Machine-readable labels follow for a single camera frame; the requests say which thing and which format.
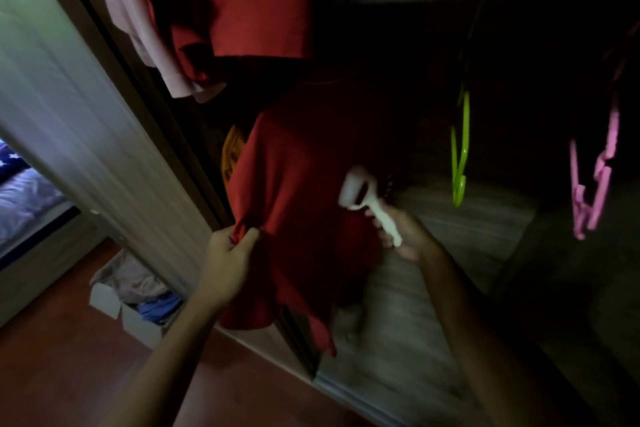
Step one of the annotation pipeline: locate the person's left forearm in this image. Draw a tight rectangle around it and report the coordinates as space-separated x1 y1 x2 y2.
100 294 222 427

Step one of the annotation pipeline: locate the person's left hand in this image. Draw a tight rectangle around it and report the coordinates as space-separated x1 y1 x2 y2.
193 226 261 314

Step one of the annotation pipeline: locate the bed with blue bedding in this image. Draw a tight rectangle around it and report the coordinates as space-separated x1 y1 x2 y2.
0 139 108 327

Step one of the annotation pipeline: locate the white wardrobe door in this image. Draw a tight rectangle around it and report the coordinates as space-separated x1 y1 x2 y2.
0 0 321 382

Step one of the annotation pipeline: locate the white box of clothes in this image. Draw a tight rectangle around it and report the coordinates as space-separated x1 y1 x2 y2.
88 248 187 351

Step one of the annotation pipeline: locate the pale pink hanging garment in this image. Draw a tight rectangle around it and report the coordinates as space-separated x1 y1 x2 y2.
76 0 227 103

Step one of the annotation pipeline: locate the plain red hanging garment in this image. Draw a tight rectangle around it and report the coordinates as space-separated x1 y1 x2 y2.
131 0 317 84

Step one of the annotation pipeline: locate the person's right forearm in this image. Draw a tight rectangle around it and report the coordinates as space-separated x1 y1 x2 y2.
416 247 601 427

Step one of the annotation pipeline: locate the white lint roller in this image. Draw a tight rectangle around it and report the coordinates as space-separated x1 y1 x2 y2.
338 166 403 248

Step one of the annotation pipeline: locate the green plastic hanger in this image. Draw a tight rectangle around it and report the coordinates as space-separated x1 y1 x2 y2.
450 86 472 208

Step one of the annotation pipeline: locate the person's right hand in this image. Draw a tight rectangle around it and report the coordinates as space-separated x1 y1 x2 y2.
364 200 441 263

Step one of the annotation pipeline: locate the pink plastic hanger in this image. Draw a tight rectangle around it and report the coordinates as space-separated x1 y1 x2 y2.
569 21 640 241

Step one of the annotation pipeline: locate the red shirt with yellow print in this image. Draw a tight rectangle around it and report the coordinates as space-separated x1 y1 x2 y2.
218 86 401 357

